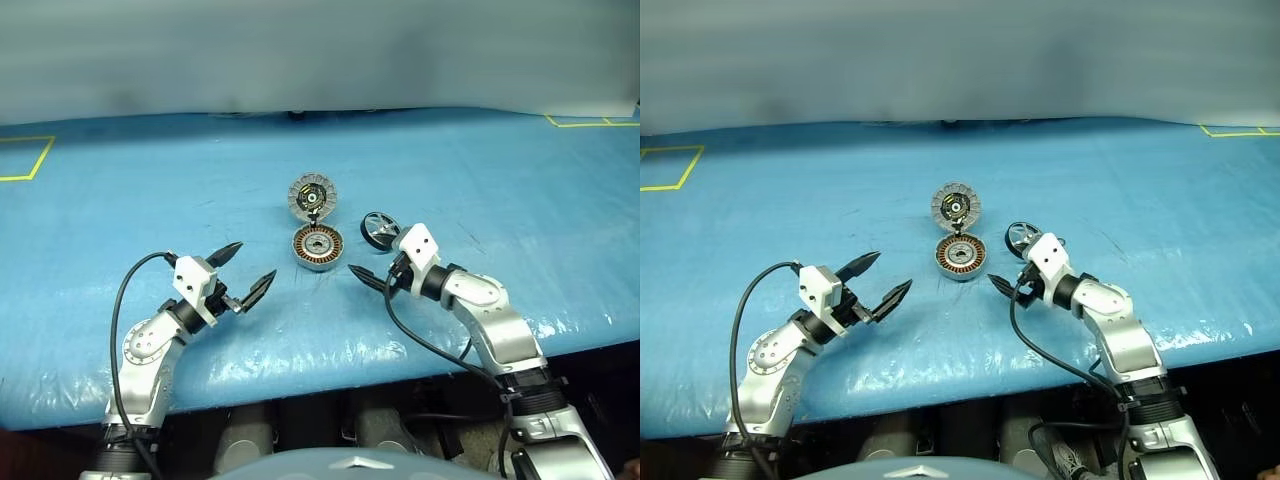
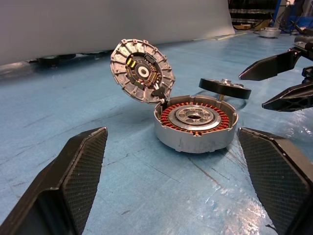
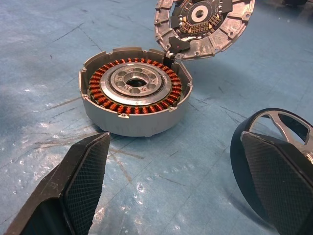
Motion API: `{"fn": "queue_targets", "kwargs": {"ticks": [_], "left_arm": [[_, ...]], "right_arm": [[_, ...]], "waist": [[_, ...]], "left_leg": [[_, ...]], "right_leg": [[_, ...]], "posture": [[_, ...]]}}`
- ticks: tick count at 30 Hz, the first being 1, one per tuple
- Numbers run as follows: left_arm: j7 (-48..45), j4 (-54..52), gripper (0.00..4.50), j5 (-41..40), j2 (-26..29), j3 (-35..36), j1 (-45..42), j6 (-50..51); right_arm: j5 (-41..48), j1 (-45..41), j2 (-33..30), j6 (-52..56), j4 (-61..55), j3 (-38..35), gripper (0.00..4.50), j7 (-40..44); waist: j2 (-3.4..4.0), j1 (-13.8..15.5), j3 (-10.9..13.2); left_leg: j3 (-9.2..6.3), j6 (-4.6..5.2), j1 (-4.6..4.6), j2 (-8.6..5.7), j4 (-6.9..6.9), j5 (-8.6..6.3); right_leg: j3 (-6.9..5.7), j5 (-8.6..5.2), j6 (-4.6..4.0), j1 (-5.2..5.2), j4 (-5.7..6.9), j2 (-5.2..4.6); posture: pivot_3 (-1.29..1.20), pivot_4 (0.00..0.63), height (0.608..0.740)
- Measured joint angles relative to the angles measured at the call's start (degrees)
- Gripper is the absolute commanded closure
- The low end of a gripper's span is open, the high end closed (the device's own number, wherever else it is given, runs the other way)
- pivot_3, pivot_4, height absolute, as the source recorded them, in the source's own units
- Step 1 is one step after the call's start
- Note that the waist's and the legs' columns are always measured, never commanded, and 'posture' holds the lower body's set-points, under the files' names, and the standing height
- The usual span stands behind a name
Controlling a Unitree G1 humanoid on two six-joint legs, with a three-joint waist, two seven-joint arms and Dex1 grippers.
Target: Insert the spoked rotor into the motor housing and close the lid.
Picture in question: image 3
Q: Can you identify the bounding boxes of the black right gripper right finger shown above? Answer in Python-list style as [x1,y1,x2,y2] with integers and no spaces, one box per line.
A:
[240,131,313,235]

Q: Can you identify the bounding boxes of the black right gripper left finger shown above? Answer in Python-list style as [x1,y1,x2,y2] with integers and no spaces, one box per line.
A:
[3,131,111,235]

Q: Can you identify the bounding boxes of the black rotor ring silver spokes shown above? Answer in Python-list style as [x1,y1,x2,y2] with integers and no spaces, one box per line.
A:
[230,107,313,222]

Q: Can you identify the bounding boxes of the silver motor cover circuit board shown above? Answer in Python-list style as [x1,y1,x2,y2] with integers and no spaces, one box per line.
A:
[153,0,255,61]

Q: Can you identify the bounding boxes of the grey motor housing copper windings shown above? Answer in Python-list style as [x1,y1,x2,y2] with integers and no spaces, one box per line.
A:
[78,47,194,138]

